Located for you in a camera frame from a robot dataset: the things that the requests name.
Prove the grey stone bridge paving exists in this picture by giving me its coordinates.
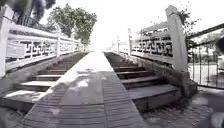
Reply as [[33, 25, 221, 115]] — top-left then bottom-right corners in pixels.
[[14, 50, 149, 128]]

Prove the green tree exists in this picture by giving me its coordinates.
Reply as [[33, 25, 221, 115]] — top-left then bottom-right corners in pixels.
[[46, 3, 98, 46]]

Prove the white carved stone railing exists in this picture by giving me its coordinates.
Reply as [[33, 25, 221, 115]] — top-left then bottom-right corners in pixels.
[[109, 4, 198, 98], [0, 4, 85, 80]]

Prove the thin leafy tree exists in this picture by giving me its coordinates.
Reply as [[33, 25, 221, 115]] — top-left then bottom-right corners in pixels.
[[178, 5, 202, 52]]

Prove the cobbled stone paving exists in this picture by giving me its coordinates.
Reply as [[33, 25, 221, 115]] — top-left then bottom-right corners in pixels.
[[0, 87, 224, 128]]

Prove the dark tree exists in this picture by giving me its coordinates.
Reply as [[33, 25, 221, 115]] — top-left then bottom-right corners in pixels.
[[0, 0, 57, 28]]

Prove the black metal fence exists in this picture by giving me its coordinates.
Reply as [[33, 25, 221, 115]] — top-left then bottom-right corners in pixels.
[[186, 22, 224, 90]]

